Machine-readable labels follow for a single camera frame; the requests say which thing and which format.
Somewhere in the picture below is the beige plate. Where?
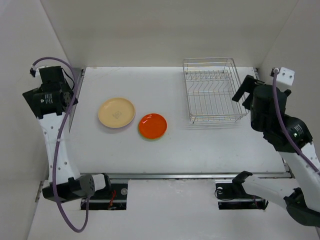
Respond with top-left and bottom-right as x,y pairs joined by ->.
97,97 -> 136,127

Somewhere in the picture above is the pink plate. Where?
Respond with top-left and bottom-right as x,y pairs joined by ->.
99,122 -> 132,131

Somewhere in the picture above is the orange plate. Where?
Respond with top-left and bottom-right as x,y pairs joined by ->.
138,113 -> 168,138

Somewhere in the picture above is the green plate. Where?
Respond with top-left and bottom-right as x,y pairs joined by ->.
138,131 -> 166,142

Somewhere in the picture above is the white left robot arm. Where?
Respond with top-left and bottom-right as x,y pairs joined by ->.
22,66 -> 112,203

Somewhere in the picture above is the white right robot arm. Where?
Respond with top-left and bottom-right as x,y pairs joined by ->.
231,67 -> 320,228

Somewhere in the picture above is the aluminium right table rail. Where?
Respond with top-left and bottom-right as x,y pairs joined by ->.
253,67 -> 260,80

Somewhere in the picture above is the aluminium table rail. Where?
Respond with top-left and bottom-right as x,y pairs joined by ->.
68,67 -> 86,131
107,171 -> 292,180
253,67 -> 260,80

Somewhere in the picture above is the wire dish rack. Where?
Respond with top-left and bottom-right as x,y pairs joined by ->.
182,57 -> 249,125

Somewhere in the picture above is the aluminium left table rail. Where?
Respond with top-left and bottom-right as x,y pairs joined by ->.
68,67 -> 86,131

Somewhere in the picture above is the aluminium front table rail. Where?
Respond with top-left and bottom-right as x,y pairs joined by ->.
107,171 -> 292,180

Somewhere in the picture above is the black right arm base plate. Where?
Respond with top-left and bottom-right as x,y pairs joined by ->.
214,182 -> 269,211

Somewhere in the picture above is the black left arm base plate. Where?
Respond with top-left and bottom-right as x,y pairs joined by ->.
88,182 -> 128,211

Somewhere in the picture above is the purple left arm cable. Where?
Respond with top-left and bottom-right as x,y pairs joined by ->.
30,56 -> 90,233

